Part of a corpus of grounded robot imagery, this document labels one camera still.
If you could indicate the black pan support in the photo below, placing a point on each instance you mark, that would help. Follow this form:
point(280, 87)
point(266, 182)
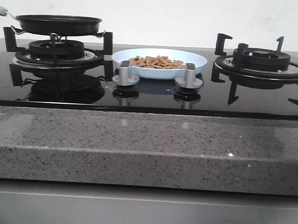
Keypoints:
point(231, 66)
point(92, 58)

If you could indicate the brown meat pieces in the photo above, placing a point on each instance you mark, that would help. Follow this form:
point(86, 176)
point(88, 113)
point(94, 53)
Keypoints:
point(158, 62)

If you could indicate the silver right stove knob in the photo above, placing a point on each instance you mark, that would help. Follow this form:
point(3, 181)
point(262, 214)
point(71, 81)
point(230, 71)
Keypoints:
point(189, 81)

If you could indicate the black glass cooktop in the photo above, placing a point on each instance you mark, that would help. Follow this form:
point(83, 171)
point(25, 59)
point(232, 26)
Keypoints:
point(222, 94)

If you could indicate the black frying pan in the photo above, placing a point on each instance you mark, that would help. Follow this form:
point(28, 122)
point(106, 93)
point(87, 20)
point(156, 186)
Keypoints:
point(62, 25)

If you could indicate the black right pan support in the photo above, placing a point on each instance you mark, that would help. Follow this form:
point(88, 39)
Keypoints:
point(231, 66)

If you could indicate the light blue plate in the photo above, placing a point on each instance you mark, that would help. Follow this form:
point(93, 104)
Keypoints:
point(161, 74)

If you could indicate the black right gas burner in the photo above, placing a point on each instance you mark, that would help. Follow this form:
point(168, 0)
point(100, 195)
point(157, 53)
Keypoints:
point(265, 60)

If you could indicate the silver left stove knob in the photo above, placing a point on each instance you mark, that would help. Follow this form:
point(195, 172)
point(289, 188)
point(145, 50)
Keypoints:
point(125, 76)

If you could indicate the black left pan support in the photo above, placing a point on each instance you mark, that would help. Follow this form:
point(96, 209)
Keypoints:
point(92, 58)

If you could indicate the black gas burner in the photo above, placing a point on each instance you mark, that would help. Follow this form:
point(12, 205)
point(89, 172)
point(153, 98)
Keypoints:
point(265, 60)
point(64, 50)

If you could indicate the grey cabinet front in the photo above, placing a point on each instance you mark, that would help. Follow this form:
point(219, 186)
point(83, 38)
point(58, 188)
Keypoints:
point(28, 202)

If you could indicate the wire pan trivet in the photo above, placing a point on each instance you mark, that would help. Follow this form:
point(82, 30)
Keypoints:
point(57, 37)

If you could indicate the silver stove knob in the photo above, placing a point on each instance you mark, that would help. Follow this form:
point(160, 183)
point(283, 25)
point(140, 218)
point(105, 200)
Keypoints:
point(125, 76)
point(189, 81)

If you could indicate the black left gas burner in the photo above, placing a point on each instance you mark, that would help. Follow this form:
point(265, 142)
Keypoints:
point(64, 50)

